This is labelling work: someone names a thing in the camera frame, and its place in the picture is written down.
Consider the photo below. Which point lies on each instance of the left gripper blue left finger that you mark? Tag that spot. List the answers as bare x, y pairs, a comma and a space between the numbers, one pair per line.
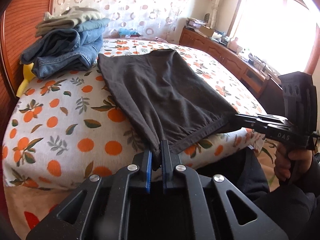
99, 208

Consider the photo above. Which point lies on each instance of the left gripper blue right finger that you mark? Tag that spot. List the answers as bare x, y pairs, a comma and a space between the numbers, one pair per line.
215, 208

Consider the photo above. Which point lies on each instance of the black pants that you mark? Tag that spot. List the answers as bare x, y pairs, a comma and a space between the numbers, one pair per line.
164, 99

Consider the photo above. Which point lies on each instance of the person's right hand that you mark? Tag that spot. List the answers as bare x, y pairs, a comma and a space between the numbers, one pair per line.
291, 163

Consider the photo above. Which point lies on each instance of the wooden sideboard cabinet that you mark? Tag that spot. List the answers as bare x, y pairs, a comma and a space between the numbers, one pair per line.
268, 93

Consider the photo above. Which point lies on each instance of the floral pink blanket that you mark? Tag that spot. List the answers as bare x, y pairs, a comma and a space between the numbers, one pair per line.
28, 206

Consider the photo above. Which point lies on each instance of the person's dark clothed body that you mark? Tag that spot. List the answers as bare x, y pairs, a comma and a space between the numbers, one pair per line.
294, 205

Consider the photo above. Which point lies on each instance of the orange-print bed sheet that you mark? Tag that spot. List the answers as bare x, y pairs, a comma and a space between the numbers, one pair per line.
67, 127

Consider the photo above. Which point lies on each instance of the white jug bottle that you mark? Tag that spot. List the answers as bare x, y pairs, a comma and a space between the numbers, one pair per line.
233, 44

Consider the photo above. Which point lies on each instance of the window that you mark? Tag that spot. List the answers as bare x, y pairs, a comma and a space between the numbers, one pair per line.
281, 33

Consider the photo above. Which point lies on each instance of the cardboard box on cabinet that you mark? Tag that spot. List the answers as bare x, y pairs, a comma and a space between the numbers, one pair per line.
206, 31

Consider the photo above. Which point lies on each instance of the yellow plush toy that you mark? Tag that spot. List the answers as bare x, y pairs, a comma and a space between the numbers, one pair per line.
28, 76

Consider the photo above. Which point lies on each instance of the stack of books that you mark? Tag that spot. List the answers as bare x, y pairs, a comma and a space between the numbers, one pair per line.
194, 23

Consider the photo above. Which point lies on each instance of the dark blue folded jeans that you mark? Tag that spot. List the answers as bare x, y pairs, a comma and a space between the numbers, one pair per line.
63, 49

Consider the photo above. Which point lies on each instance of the window curtain drape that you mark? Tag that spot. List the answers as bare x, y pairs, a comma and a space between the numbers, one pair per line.
217, 2

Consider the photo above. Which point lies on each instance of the light blue folded jeans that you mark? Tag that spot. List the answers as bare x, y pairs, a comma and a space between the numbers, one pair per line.
92, 28

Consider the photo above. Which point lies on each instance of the box with blue cloth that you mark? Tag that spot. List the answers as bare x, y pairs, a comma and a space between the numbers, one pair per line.
126, 33

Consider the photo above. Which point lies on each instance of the circle-pattern sheer curtain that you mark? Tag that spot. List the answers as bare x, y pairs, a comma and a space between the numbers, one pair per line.
150, 18

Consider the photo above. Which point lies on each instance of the beige folded pants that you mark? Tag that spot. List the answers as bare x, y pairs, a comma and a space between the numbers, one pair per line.
68, 19

